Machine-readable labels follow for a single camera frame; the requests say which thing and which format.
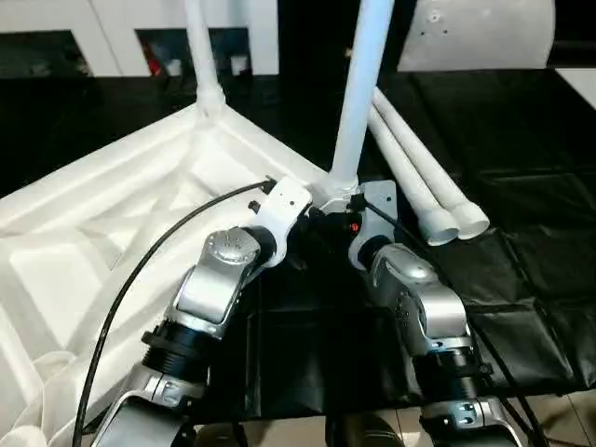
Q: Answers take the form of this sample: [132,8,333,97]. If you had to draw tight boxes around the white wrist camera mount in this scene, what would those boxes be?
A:
[348,179,398,272]
[249,176,314,267]

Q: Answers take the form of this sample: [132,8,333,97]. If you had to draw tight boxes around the white flat sheet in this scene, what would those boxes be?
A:
[556,66,596,113]

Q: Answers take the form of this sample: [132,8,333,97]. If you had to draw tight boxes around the black work mat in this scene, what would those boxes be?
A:
[0,67,596,425]

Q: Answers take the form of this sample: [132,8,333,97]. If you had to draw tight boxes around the black cabinet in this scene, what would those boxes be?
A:
[278,0,411,80]

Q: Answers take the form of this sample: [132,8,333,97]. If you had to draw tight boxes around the white plastic bag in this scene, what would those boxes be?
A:
[398,0,558,73]

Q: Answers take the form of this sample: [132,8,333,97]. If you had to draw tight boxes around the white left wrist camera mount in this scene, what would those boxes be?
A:
[249,176,314,267]

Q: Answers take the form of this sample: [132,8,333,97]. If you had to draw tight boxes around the white cabinet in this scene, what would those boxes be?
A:
[0,0,280,78]

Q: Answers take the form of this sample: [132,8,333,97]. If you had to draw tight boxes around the white plastic table top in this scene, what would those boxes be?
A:
[0,100,360,447]

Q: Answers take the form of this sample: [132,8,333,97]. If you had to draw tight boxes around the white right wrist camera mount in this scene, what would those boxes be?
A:
[348,179,398,272]

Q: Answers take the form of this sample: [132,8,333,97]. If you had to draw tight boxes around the dark right robot foot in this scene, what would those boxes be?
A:
[328,413,403,447]

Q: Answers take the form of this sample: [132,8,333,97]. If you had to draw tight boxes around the small bottles on shelf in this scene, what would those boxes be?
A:
[138,32,252,78]

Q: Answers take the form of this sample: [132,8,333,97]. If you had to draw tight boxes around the white plastic table leg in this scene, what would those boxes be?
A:
[327,0,395,193]
[183,0,228,118]
[373,88,491,239]
[367,102,461,247]

